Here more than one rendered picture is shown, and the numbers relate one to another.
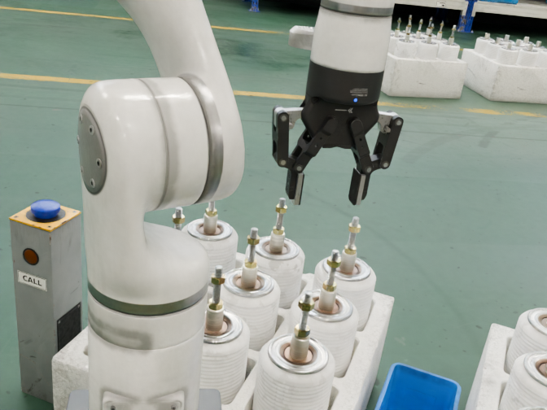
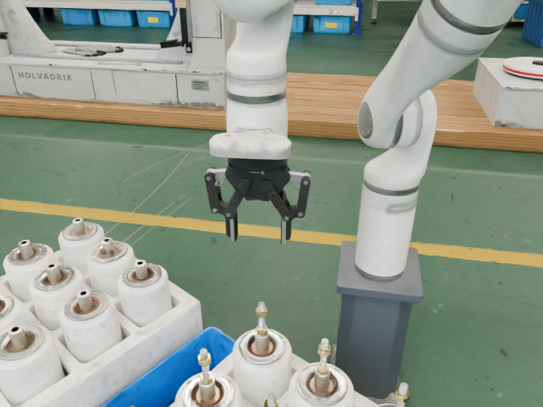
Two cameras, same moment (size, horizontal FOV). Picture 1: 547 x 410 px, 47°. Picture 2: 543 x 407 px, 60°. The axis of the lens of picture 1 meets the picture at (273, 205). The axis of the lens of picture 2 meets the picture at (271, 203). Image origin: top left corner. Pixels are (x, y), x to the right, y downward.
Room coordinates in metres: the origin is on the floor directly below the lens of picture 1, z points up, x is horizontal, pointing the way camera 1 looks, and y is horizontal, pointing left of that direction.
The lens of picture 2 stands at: (1.14, 0.17, 0.83)
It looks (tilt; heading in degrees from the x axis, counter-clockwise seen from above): 30 degrees down; 202
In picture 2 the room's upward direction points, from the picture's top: straight up
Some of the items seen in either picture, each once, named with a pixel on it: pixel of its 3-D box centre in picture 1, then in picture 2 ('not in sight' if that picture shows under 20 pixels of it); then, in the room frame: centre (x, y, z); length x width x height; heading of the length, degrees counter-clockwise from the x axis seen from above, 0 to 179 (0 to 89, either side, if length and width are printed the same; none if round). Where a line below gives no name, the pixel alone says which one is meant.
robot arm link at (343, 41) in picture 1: (346, 28); (254, 116); (0.65, -0.05, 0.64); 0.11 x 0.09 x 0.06; 16
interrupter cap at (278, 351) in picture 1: (298, 354); (262, 346); (0.63, -0.05, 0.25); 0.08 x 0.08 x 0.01
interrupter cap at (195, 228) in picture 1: (209, 229); not in sight; (0.93, 0.10, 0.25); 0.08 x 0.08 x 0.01
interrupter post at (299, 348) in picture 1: (299, 345); (262, 340); (0.63, -0.05, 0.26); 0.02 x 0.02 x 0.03
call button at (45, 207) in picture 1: (45, 211); not in sight; (0.80, 0.32, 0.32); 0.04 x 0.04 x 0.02
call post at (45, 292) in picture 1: (49, 307); not in sight; (0.80, 0.32, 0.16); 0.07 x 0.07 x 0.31; 73
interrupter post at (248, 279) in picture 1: (249, 275); not in sight; (0.78, 0.02, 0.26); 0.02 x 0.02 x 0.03
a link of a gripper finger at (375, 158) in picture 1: (369, 176); (224, 218); (0.65, -0.10, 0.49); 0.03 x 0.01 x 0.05; 106
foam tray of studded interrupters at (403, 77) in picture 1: (411, 69); not in sight; (3.25, -0.61, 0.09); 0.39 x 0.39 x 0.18; 18
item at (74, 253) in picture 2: not in sight; (88, 264); (0.47, -0.56, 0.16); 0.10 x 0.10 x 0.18
